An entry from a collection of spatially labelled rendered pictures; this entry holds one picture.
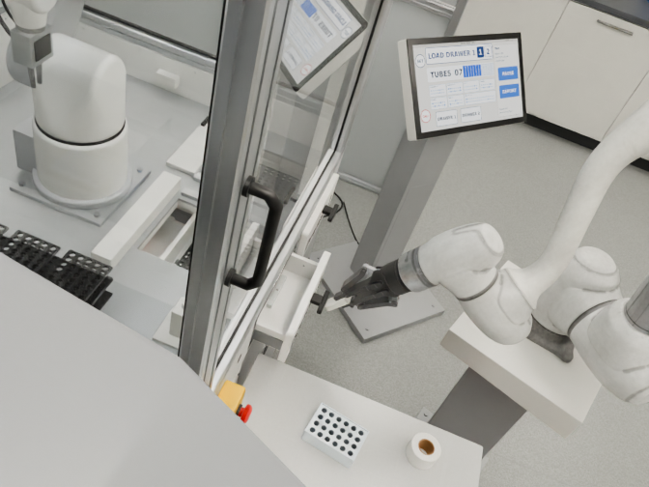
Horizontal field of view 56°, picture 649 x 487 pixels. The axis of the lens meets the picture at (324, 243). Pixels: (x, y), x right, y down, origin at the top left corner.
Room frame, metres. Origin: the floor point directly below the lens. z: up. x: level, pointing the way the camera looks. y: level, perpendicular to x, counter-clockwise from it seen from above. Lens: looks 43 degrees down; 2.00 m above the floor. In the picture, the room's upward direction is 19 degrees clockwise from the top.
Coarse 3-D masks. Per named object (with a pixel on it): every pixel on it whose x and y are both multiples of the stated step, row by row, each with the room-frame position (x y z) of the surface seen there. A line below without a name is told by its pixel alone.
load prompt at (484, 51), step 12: (432, 48) 1.88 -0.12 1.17; (444, 48) 1.92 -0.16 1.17; (456, 48) 1.95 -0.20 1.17; (468, 48) 1.99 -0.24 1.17; (480, 48) 2.02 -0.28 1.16; (492, 48) 2.06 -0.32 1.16; (432, 60) 1.86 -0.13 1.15; (444, 60) 1.90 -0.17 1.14; (456, 60) 1.93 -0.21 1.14; (468, 60) 1.97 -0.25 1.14
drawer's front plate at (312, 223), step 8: (336, 176) 1.41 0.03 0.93; (328, 184) 1.37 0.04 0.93; (328, 192) 1.33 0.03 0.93; (320, 200) 1.29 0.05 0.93; (328, 200) 1.36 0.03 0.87; (320, 208) 1.26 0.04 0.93; (312, 216) 1.21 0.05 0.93; (320, 216) 1.28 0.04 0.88; (312, 224) 1.18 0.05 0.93; (304, 232) 1.15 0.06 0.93; (312, 232) 1.21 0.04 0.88; (304, 240) 1.14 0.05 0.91; (304, 248) 1.15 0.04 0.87
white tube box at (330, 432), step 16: (320, 416) 0.74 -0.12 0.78; (336, 416) 0.75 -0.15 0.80; (304, 432) 0.69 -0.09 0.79; (320, 432) 0.70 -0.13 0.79; (336, 432) 0.71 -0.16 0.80; (352, 432) 0.73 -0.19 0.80; (368, 432) 0.74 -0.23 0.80; (320, 448) 0.68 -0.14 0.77; (336, 448) 0.68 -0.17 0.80; (352, 448) 0.69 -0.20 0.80; (352, 464) 0.66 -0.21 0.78
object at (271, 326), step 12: (288, 264) 1.09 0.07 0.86; (300, 264) 1.08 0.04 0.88; (312, 264) 1.08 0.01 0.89; (288, 276) 1.07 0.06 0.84; (300, 276) 1.08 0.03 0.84; (288, 288) 1.03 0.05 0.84; (300, 288) 1.04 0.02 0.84; (276, 300) 0.98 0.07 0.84; (288, 300) 0.99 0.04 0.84; (300, 300) 1.01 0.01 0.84; (264, 312) 0.93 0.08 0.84; (276, 312) 0.94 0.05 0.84; (288, 312) 0.95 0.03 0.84; (264, 324) 0.85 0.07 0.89; (276, 324) 0.91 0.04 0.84; (288, 324) 0.92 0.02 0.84; (264, 336) 0.84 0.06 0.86; (276, 336) 0.84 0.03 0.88; (276, 348) 0.84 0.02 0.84
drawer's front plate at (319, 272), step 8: (328, 256) 1.09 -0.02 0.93; (320, 264) 1.06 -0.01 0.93; (320, 272) 1.03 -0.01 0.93; (312, 280) 1.00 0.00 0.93; (320, 280) 1.06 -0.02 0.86; (312, 288) 0.97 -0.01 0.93; (304, 296) 0.94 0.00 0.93; (304, 304) 0.92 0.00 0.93; (296, 312) 0.89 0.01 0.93; (304, 312) 0.91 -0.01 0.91; (296, 320) 0.87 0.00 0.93; (296, 328) 0.85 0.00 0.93; (288, 336) 0.82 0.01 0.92; (288, 344) 0.82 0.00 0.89; (280, 352) 0.82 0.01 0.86; (288, 352) 0.83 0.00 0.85; (280, 360) 0.82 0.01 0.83
